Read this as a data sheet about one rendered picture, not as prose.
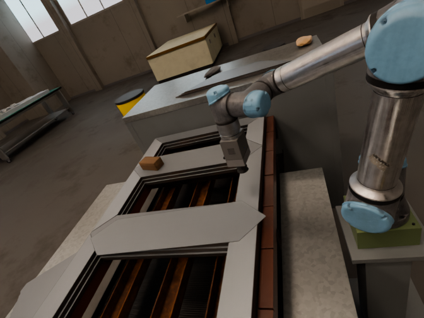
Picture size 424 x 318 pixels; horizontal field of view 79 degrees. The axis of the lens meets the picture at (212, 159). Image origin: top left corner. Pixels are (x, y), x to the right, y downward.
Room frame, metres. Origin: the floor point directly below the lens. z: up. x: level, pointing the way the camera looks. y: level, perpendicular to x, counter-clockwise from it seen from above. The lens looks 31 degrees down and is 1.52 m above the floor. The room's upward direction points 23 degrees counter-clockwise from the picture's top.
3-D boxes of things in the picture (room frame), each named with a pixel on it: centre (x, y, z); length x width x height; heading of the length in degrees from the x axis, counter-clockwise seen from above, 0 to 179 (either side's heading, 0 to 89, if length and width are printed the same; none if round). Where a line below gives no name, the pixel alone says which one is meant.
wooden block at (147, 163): (1.25, 0.31, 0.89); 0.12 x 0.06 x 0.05; 49
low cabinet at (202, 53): (7.88, -0.58, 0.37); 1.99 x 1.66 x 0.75; 158
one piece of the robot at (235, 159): (0.78, -0.08, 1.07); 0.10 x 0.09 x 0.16; 58
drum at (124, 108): (3.89, 0.76, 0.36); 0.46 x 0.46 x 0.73
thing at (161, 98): (1.74, -0.27, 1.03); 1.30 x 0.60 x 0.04; 66
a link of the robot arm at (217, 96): (0.77, -0.10, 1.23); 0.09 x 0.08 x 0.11; 39
